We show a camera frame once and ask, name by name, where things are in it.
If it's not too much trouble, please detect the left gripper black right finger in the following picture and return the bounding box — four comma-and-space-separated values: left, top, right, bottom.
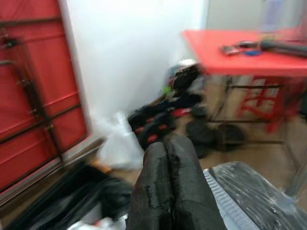
167, 136, 223, 230

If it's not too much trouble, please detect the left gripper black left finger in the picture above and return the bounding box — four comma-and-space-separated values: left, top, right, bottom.
127, 141, 175, 230

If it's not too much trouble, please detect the black weight plate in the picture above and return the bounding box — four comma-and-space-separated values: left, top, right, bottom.
186, 118, 216, 159

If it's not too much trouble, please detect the white plastic bag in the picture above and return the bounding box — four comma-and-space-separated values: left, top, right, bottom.
97, 111, 145, 171

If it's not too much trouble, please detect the black dumbbell red mark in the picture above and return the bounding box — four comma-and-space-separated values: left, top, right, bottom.
129, 115, 178, 144

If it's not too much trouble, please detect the black trash bag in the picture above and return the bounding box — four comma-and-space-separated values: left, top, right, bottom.
0, 165, 135, 230

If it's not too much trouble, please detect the red plastic stool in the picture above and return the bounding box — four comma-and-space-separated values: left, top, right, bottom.
236, 76, 290, 134

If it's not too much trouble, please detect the red folding table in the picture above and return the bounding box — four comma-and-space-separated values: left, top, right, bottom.
181, 28, 307, 144

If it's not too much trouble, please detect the small blue object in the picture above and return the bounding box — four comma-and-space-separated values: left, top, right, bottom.
245, 49, 261, 58

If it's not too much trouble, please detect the red folded table panel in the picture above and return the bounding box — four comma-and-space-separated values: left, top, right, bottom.
0, 0, 88, 194

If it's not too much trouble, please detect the black handheld tool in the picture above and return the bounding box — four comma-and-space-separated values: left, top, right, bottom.
260, 39, 307, 58

